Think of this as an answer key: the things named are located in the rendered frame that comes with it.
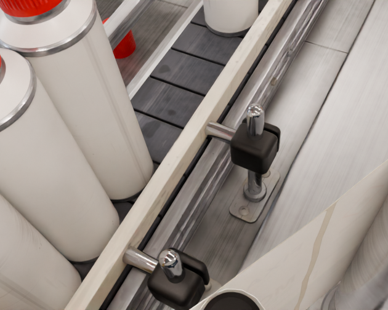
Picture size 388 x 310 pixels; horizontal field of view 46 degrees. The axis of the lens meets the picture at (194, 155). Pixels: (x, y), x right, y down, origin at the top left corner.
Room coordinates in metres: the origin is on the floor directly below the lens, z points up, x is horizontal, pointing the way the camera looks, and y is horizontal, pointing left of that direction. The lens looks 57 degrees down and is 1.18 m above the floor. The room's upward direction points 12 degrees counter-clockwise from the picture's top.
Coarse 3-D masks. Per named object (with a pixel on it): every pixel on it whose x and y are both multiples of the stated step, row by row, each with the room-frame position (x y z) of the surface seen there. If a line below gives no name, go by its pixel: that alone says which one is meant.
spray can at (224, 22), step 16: (208, 0) 0.33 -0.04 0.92; (224, 0) 0.32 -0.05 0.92; (240, 0) 0.32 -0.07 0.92; (256, 0) 0.33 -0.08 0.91; (208, 16) 0.33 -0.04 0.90; (224, 16) 0.32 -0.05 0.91; (240, 16) 0.32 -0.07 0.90; (256, 16) 0.33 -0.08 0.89; (224, 32) 0.32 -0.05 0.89; (240, 32) 0.32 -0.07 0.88
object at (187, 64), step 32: (192, 32) 0.34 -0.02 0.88; (160, 64) 0.30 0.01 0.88; (192, 64) 0.29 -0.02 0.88; (224, 64) 0.29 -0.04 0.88; (256, 64) 0.28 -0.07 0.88; (160, 96) 0.26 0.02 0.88; (192, 96) 0.26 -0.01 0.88; (160, 128) 0.23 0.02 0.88; (160, 160) 0.20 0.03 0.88; (192, 160) 0.19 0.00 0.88
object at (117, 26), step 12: (132, 0) 0.29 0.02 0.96; (144, 0) 0.29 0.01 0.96; (120, 12) 0.28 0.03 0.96; (132, 12) 0.28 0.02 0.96; (144, 12) 0.29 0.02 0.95; (108, 24) 0.27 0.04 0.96; (120, 24) 0.27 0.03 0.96; (132, 24) 0.28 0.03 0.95; (108, 36) 0.26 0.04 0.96; (120, 36) 0.27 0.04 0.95
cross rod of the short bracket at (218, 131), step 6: (210, 126) 0.20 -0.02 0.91; (216, 126) 0.20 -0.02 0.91; (222, 126) 0.20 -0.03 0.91; (204, 132) 0.20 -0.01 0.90; (210, 132) 0.20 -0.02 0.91; (216, 132) 0.19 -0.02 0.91; (222, 132) 0.19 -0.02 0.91; (228, 132) 0.19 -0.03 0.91; (234, 132) 0.19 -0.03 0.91; (216, 138) 0.19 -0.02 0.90; (222, 138) 0.19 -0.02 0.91; (228, 138) 0.19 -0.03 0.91
